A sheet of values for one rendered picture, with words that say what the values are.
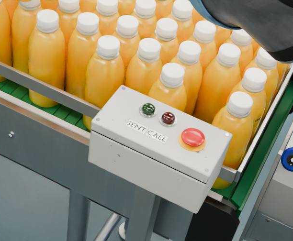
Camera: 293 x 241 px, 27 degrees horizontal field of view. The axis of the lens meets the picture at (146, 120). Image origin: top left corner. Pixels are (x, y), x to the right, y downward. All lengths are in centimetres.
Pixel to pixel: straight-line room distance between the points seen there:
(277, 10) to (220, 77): 64
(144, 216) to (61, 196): 113
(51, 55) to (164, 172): 34
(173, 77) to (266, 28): 53
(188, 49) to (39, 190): 124
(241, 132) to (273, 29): 54
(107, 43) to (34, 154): 34
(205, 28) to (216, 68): 8
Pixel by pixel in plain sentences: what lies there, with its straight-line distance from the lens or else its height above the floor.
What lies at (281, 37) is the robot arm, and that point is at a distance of 50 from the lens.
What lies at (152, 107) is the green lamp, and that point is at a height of 111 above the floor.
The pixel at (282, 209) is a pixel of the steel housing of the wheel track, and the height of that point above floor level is 86.
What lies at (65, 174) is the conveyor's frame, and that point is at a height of 78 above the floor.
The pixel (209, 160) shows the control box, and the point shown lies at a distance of 90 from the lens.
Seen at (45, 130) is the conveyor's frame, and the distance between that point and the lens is 120.
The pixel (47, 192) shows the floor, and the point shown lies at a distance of 220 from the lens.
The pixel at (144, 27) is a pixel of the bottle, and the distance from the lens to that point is 117.
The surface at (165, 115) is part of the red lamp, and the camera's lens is 93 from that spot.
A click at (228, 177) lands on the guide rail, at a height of 96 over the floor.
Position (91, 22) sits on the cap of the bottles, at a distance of 110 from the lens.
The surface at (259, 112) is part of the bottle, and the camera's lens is 108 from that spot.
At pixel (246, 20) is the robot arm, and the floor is 149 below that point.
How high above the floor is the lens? 177
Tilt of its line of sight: 46 degrees down
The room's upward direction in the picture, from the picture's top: 11 degrees clockwise
